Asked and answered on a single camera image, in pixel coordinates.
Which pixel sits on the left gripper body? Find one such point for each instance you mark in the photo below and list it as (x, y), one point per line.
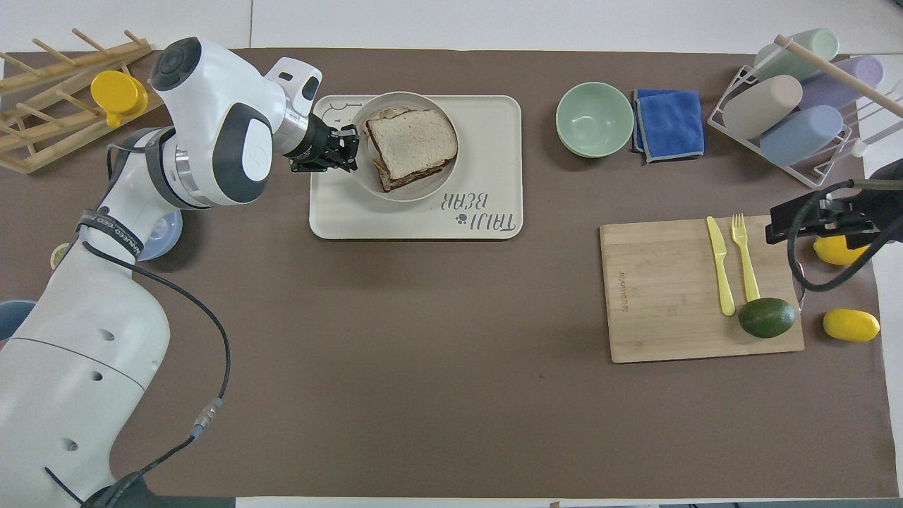
(319, 141)

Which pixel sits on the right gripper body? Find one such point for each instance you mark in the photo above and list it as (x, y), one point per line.
(887, 212)

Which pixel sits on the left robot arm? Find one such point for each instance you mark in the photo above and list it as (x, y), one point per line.
(106, 339)

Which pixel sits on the white plate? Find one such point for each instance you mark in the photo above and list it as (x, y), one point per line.
(367, 180)

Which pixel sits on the sandwich base with filling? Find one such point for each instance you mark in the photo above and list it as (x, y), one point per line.
(386, 113)

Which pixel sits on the brown bread slice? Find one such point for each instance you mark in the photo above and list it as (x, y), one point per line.
(413, 144)

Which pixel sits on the yellow lemon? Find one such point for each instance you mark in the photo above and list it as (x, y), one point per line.
(836, 252)
(851, 325)

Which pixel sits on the pale blue tumbler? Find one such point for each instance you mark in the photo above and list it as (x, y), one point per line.
(801, 135)

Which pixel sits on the cream serving tray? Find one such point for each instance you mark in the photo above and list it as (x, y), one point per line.
(487, 162)

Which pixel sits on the purple tumbler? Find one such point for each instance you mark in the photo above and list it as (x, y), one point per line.
(857, 74)

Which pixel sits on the wooden rod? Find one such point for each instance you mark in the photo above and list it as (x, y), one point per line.
(839, 70)

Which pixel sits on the yellow plastic fork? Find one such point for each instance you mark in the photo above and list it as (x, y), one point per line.
(744, 261)

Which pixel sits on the green avocado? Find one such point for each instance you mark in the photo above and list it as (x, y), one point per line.
(767, 317)

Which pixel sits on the beige tumbler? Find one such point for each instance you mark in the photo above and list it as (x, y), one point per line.
(762, 106)

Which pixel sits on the yellow plastic knife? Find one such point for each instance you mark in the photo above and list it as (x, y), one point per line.
(719, 261)

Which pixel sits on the pale green tumbler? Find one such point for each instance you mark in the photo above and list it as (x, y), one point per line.
(811, 49)

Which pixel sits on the light blue bowl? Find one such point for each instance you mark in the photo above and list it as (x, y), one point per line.
(164, 236)

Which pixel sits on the yellow plastic cup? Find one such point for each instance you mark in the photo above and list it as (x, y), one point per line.
(116, 95)

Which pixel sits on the blue cloth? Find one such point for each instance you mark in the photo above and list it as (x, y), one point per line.
(670, 123)

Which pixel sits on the wooden cutting board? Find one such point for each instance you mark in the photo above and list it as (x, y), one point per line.
(663, 296)

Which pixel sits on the green bowl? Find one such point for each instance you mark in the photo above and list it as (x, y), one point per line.
(594, 118)

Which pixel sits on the wooden dish rack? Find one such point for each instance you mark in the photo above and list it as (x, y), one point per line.
(42, 134)

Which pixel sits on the small yellow-green round thing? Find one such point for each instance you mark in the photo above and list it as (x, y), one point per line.
(59, 255)

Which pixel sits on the blue cup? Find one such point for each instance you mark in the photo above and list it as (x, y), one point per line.
(13, 316)

